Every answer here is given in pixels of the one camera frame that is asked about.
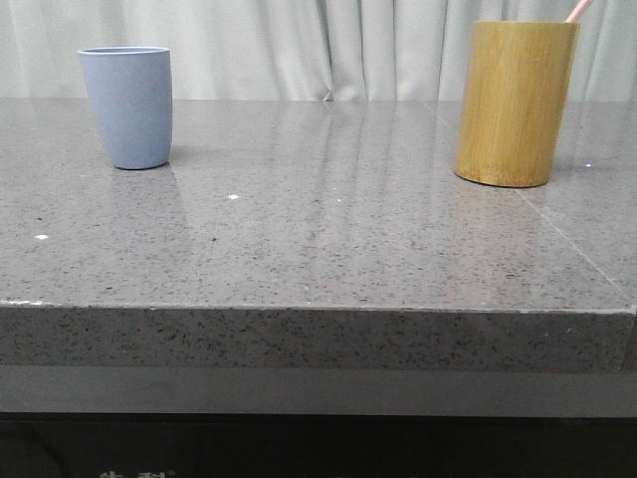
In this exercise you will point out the white curtain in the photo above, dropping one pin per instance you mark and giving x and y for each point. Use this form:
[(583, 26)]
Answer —
[(261, 50)]

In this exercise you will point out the bamboo cylindrical holder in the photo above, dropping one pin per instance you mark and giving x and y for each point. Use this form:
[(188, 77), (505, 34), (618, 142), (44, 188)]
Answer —
[(515, 94)]

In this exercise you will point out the blue plastic cup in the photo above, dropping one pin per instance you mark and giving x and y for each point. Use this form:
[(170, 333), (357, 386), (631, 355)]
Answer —
[(130, 91)]

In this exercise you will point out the dark cabinet under counter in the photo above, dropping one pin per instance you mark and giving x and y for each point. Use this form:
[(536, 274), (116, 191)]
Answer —
[(60, 424)]

